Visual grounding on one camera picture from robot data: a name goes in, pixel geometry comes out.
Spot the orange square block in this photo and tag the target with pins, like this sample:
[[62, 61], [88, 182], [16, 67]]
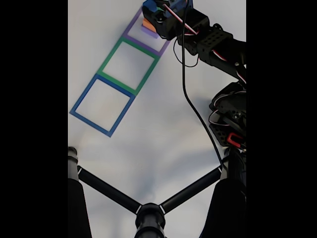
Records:
[[147, 24]]

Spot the small blue cube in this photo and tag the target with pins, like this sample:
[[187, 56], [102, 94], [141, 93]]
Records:
[[148, 3]]

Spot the purple square block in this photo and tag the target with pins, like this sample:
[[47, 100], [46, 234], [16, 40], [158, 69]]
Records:
[[149, 32]]

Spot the red clamp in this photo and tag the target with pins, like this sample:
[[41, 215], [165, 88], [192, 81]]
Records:
[[234, 138]]

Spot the black tripod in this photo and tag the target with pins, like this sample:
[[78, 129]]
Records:
[[149, 220]]

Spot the circuit board camera, blue mount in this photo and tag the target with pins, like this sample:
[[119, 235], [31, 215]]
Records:
[[178, 6]]

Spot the purple square frame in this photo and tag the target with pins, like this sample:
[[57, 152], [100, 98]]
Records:
[[142, 44]]

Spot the green square frame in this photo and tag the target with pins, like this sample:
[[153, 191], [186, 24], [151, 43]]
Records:
[[123, 83]]

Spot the blue square frame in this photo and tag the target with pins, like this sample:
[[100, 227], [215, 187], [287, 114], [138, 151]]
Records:
[[91, 122]]

